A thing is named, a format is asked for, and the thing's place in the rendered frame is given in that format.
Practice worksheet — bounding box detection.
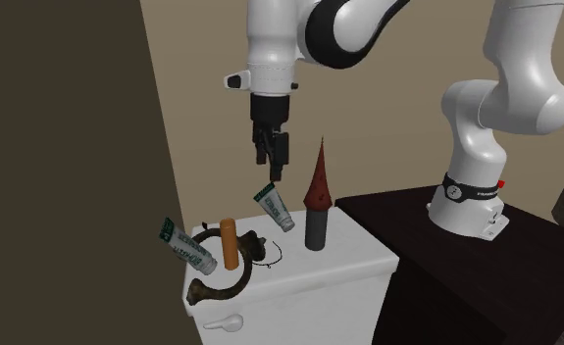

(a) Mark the white and green tube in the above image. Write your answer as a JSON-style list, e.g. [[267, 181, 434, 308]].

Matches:
[[158, 217, 219, 276], [253, 182, 296, 234]]

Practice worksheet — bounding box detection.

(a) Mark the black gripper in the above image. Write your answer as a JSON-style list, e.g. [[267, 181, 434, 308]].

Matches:
[[249, 92, 291, 184]]

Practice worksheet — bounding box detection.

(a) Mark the red cone on grey cylinder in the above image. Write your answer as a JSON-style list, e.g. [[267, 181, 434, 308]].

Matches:
[[302, 136, 334, 252]]

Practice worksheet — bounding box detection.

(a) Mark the thin black wire loop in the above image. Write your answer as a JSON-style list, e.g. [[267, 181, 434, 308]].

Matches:
[[252, 240, 283, 270]]

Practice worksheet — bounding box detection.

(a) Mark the white toilet tank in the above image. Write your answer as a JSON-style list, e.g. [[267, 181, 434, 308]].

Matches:
[[181, 205, 401, 345]]

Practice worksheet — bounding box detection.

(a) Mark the orange cylinder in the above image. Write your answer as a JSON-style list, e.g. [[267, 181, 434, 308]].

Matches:
[[219, 218, 240, 272]]

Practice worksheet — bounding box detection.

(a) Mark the brown curved horn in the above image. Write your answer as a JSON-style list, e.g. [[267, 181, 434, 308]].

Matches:
[[185, 227, 269, 307]]

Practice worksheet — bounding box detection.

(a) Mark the dark robot stand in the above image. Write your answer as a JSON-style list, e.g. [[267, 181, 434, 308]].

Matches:
[[333, 183, 564, 345]]

